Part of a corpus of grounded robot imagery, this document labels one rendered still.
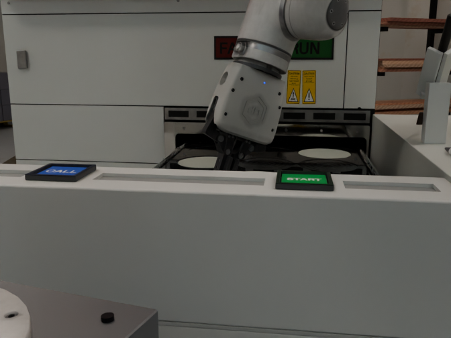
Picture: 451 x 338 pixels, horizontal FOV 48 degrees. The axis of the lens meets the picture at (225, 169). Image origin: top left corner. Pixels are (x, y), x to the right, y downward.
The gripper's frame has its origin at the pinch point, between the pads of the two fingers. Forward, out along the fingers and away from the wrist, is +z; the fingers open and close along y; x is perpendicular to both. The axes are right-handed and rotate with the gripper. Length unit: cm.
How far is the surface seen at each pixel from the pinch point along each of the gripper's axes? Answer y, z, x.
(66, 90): -15, -4, 53
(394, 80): 482, -153, 465
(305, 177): -4.3, -3.1, -23.8
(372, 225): -1.5, -0.9, -31.9
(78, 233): -22.8, 9.2, -15.5
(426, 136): 20.3, -13.2, -15.7
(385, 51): 460, -186, 476
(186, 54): 3.4, -18.8, 36.9
